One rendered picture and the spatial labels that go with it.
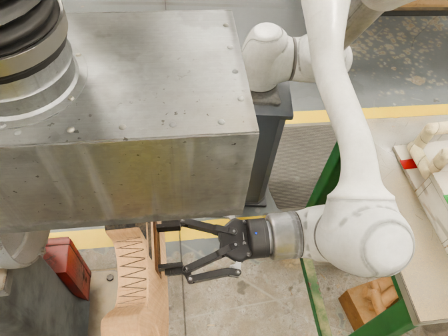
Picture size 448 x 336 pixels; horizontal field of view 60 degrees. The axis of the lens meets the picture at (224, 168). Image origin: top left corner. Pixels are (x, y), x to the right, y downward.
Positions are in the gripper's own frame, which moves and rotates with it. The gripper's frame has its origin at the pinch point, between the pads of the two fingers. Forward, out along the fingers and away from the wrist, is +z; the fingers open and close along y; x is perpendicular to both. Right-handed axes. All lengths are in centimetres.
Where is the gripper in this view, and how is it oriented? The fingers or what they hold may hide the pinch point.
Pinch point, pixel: (159, 247)
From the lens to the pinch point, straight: 74.5
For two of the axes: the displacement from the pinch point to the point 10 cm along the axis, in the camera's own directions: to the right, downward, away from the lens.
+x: 0.7, -4.3, -9.0
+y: -1.1, -9.0, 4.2
